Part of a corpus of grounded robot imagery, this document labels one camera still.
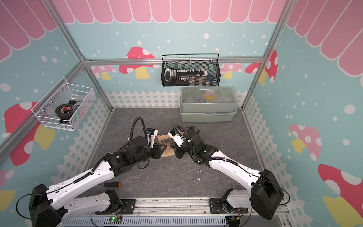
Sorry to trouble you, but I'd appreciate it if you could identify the white black device in basket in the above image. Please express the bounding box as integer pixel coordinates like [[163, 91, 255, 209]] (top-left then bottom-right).
[[162, 67, 210, 85]]

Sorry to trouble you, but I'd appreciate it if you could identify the yellow black screwdriver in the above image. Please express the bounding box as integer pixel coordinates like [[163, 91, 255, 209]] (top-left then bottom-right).
[[98, 182, 122, 188]]

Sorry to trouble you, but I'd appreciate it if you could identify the black wire mesh basket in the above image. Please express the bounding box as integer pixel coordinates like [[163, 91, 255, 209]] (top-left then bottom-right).
[[161, 54, 221, 87]]

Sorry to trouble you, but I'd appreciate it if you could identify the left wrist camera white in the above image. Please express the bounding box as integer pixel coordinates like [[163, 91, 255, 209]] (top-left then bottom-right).
[[147, 128, 158, 148]]

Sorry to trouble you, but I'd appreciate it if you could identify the yellow item in box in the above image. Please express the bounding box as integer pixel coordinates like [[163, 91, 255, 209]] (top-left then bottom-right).
[[203, 89, 216, 100]]

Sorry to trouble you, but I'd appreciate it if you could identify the black tape roll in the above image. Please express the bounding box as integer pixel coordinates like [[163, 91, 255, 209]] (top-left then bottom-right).
[[55, 104, 74, 121]]

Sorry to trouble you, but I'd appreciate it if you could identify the green plastic storage box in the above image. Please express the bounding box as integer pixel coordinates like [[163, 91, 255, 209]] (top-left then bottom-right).
[[180, 86, 238, 123]]

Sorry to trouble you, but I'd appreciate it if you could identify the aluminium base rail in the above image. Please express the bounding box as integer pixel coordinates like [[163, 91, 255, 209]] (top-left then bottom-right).
[[61, 197, 294, 227]]

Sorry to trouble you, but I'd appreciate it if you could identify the green circuit board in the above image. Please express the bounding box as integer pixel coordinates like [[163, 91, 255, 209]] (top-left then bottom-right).
[[108, 217, 123, 225]]

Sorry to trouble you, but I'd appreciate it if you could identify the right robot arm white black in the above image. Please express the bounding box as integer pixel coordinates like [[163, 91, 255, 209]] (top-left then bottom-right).
[[168, 125, 286, 220]]

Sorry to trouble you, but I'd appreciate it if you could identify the white wire basket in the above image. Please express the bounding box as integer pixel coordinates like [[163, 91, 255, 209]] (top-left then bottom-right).
[[31, 78, 96, 131]]

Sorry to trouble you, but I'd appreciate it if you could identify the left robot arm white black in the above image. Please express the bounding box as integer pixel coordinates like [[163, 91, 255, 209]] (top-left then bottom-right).
[[28, 126, 167, 227]]

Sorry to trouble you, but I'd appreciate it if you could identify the wooden jewelry display stand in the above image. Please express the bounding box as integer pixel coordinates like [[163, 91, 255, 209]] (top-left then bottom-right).
[[157, 132, 186, 159]]

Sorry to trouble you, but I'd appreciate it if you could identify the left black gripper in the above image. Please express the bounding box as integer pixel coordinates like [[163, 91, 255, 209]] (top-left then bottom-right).
[[133, 142, 167, 165]]

